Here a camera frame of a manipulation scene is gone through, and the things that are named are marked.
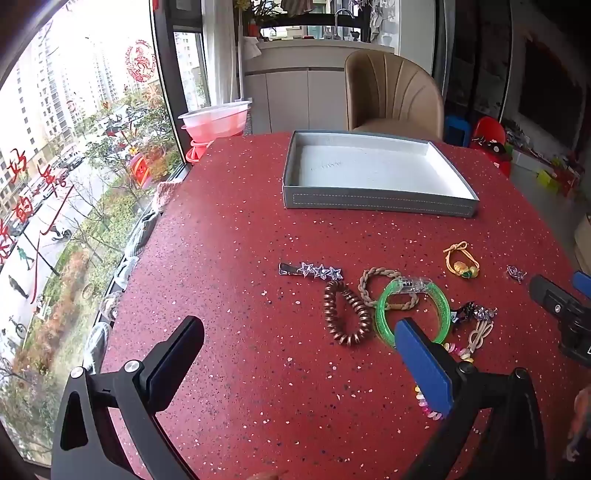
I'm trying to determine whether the red round window sticker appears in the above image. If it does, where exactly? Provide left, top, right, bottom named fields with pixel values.
left=126, top=41, right=156, bottom=83

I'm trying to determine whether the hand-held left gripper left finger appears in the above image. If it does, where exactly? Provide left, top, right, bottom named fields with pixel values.
left=51, top=316, right=205, bottom=480

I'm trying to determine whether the brown spiral hair tie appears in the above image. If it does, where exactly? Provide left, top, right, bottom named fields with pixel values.
left=323, top=279, right=372, bottom=347

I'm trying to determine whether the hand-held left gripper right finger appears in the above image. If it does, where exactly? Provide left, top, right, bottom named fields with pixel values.
left=394, top=318, right=548, bottom=480

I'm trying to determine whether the green translucent bracelet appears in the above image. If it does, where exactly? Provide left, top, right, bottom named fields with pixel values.
left=375, top=277, right=451, bottom=349

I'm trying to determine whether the beige upholstered chair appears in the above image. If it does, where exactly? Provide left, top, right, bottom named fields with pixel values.
left=344, top=49, right=445, bottom=140

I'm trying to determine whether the black hair claw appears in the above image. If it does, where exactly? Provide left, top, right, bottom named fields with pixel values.
left=450, top=302, right=476, bottom=330

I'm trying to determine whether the beige braided hair tie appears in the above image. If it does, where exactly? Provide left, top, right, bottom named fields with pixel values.
left=359, top=267, right=419, bottom=311

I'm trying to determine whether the beige knot hair clip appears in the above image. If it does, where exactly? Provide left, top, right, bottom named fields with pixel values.
left=467, top=319, right=495, bottom=349

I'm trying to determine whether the blue plastic stool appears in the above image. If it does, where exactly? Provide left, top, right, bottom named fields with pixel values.
left=444, top=115, right=472, bottom=147

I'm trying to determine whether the red lantern window decoration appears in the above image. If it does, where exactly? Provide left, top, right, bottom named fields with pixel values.
left=130, top=154, right=151, bottom=188

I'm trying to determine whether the white cabinet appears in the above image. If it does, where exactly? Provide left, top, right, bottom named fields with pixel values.
left=240, top=39, right=398, bottom=136

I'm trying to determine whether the translucent pink basin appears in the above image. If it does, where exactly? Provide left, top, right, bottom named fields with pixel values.
left=178, top=100, right=251, bottom=141

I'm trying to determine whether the silver star hair clip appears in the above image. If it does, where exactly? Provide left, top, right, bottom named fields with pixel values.
left=278, top=261, right=343, bottom=281

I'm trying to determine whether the pastel bead bracelet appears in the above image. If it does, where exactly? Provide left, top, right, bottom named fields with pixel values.
left=413, top=342, right=474, bottom=421

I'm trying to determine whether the pile of colourful toys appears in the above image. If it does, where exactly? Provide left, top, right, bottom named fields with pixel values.
left=508, top=134, right=583, bottom=197

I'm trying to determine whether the red plastic stool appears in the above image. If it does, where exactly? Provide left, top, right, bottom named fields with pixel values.
left=471, top=116, right=512, bottom=177

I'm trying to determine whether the pink knitted cloth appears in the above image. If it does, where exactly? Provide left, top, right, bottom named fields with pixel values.
left=154, top=182, right=184, bottom=213

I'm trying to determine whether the dark wall screen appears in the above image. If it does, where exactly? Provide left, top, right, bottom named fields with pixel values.
left=517, top=39, right=583, bottom=139

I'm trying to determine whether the yellow hair tie gold charm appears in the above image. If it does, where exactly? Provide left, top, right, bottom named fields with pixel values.
left=444, top=241, right=480, bottom=279

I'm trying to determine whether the grey jewelry box tray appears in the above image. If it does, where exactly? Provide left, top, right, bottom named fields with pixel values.
left=281, top=130, right=480, bottom=219

